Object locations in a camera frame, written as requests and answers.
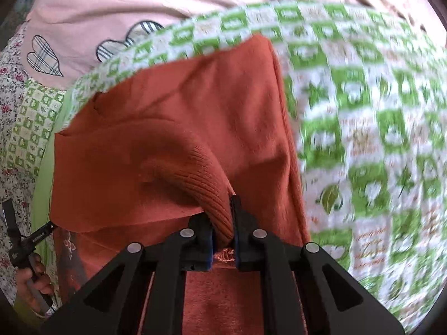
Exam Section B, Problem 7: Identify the green checkered blanket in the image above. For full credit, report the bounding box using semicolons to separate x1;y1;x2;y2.
14;0;447;329

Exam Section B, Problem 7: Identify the person's left hand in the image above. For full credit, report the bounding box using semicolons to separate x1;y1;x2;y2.
15;254;55;313

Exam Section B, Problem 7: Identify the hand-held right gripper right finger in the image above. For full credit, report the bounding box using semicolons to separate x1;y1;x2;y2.
230;195;406;335

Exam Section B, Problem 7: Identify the orange knit garment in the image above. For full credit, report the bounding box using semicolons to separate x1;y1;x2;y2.
49;33;311;335

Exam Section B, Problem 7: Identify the white floral cloth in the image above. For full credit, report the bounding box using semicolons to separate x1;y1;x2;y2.
0;24;65;309

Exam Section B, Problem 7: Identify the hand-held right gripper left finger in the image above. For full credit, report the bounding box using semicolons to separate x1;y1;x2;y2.
40;213;214;335

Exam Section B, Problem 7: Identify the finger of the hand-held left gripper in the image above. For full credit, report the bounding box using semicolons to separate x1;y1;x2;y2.
22;221;58;249
3;200;19;242

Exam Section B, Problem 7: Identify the pink sheet with plaid appliques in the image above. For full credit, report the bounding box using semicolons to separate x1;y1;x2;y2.
26;0;437;89

